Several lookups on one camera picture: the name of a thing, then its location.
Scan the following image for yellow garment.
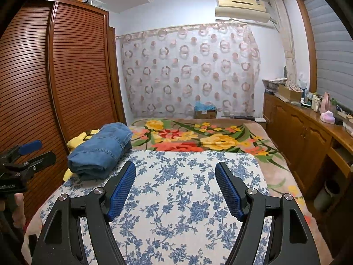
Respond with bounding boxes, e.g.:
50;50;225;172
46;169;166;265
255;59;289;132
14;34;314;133
63;129;100;182

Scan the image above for blue floral white cloth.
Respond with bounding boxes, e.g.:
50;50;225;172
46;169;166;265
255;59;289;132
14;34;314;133
39;150;272;265

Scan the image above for beige wall air conditioner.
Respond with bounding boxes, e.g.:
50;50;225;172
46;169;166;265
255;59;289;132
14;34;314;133
215;0;276;23

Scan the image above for cardboard box on sideboard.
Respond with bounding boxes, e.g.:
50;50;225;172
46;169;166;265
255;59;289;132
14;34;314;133
278;84;302;102

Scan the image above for cardboard box with blue items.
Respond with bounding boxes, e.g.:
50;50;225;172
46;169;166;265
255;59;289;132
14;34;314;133
194;101;217;119

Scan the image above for brown louvered wooden wardrobe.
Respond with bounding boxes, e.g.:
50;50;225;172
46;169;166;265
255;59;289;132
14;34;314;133
1;0;126;220

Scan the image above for long wooden sideboard cabinet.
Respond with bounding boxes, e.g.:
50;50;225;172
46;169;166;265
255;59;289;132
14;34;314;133
263;93;352;200

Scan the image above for pink tissue pack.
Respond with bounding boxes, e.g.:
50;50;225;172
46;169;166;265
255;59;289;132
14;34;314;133
320;111;335;125

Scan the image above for person's left hand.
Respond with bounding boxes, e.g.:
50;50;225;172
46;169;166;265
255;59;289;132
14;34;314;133
12;193;26;229

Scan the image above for patterned box on sideboard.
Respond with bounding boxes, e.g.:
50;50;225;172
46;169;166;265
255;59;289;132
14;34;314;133
262;78;287;93

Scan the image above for beige tied side curtain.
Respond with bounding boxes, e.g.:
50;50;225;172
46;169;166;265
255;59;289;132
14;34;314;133
269;0;297;87

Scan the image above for white bottle on sideboard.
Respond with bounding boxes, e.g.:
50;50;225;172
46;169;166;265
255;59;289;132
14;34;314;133
311;95;321;112

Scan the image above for pink circle patterned curtain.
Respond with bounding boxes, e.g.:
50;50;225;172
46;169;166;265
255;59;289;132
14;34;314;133
120;22;261;118

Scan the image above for pink bottle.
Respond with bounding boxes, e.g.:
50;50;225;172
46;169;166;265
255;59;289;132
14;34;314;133
320;92;330;114

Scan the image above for grey window blind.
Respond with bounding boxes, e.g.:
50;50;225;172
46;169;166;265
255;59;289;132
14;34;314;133
301;0;353;109

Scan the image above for blue denim pants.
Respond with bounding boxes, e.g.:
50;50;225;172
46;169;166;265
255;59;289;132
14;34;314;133
68;123;133;180

